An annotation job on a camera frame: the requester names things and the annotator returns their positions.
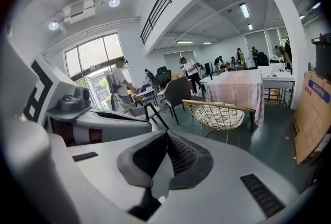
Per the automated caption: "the large glass window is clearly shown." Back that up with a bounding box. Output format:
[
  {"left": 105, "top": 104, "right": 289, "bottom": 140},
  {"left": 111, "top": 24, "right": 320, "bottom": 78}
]
[{"left": 64, "top": 33, "right": 132, "bottom": 110}]

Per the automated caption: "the blue chair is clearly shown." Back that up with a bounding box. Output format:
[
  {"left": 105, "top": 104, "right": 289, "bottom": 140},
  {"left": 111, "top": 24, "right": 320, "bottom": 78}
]
[{"left": 141, "top": 82, "right": 154, "bottom": 94}]

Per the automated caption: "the large brown cardboard box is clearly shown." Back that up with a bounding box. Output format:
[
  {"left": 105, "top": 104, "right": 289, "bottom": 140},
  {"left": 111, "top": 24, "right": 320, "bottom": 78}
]
[{"left": 291, "top": 71, "right": 331, "bottom": 167}]

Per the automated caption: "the table with pink cloth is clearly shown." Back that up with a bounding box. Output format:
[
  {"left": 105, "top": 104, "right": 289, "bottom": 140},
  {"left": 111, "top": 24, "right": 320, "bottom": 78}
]
[{"left": 205, "top": 69, "right": 266, "bottom": 127}]

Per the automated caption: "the dark grey upholstered chair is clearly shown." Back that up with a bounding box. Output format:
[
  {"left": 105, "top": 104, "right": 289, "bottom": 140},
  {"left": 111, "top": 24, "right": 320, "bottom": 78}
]
[{"left": 164, "top": 77, "right": 193, "bottom": 125}]

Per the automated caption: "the rattan chair with floral cushion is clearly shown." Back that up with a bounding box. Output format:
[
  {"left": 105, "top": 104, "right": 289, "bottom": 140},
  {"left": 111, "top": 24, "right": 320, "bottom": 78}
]
[{"left": 182, "top": 99, "right": 257, "bottom": 145}]

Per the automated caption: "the white desk with wire rack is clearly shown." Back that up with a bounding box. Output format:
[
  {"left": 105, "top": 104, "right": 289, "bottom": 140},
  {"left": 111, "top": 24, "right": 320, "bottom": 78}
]
[{"left": 260, "top": 66, "right": 296, "bottom": 109}]

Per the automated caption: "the light grey armchair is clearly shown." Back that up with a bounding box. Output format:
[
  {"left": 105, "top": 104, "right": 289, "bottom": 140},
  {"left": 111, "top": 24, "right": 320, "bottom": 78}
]
[{"left": 117, "top": 100, "right": 170, "bottom": 130}]

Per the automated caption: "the white round table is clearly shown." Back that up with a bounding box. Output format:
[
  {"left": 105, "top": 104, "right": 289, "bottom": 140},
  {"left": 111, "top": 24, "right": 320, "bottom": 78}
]
[{"left": 136, "top": 88, "right": 156, "bottom": 107}]

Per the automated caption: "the white ceiling air conditioner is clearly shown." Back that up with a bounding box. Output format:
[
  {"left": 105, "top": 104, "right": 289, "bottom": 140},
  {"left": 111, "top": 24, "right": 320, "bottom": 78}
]
[{"left": 62, "top": 0, "right": 96, "bottom": 24}]

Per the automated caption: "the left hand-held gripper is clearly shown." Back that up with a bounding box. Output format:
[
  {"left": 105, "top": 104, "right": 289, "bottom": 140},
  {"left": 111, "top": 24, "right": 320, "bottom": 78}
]
[{"left": 7, "top": 44, "right": 154, "bottom": 146}]

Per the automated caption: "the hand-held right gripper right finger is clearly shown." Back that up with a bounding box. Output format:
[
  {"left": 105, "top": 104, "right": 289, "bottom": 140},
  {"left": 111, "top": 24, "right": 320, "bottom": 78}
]
[{"left": 155, "top": 130, "right": 311, "bottom": 224}]

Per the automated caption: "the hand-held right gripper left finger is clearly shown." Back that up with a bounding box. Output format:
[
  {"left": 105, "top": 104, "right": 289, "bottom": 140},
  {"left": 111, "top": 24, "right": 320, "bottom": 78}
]
[{"left": 67, "top": 129, "right": 169, "bottom": 212}]

